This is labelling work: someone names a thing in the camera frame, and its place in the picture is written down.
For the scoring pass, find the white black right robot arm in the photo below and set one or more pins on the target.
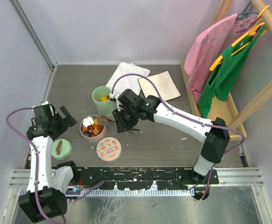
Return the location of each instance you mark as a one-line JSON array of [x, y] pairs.
[[213, 134]]

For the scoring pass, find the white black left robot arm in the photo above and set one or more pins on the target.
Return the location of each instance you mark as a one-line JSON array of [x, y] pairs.
[[45, 197]]

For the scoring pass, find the yellow corn cob piece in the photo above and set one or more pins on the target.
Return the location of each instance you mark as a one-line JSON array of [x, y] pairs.
[[95, 122]]

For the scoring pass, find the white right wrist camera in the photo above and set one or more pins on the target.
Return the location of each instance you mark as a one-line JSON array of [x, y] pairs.
[[115, 98]]

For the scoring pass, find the round bakery tin lid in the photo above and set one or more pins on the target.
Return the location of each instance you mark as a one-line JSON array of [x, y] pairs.
[[109, 149]]

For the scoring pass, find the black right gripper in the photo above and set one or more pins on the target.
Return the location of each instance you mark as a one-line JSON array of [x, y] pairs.
[[122, 126]]

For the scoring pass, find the round silver tin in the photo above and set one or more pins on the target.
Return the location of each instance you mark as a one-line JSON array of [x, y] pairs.
[[88, 136]]

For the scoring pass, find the white square plate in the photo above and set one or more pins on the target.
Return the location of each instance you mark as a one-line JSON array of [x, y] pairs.
[[164, 84]]

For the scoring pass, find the tall green canister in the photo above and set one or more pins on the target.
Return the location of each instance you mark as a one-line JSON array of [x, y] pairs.
[[104, 108]]

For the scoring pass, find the green canister lid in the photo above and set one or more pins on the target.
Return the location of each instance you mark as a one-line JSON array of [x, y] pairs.
[[61, 149]]

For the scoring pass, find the yellow hanger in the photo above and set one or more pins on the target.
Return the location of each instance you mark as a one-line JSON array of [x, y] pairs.
[[250, 32]]

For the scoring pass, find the aluminium rail frame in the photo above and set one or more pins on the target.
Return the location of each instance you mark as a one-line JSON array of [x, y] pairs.
[[227, 177]]

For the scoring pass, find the green shirt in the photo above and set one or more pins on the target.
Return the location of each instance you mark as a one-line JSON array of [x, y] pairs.
[[225, 75]]

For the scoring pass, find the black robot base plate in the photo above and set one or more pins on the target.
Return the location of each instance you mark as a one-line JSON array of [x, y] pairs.
[[134, 178]]

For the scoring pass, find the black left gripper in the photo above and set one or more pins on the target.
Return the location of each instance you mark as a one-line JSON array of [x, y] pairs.
[[67, 122]]

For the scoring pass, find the red drumstick food piece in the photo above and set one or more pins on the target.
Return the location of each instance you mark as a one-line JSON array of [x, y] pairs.
[[87, 129]]

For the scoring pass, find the brown glazed food piece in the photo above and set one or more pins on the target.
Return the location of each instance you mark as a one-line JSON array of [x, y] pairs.
[[98, 127]]

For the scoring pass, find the pink shirt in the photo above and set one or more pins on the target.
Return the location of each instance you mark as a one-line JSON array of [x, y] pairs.
[[208, 46]]

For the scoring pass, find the grey hanger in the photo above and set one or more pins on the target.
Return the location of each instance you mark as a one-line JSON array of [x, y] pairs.
[[244, 16]]

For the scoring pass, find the orange roasted food piece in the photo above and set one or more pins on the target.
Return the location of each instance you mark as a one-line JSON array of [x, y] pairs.
[[94, 133]]

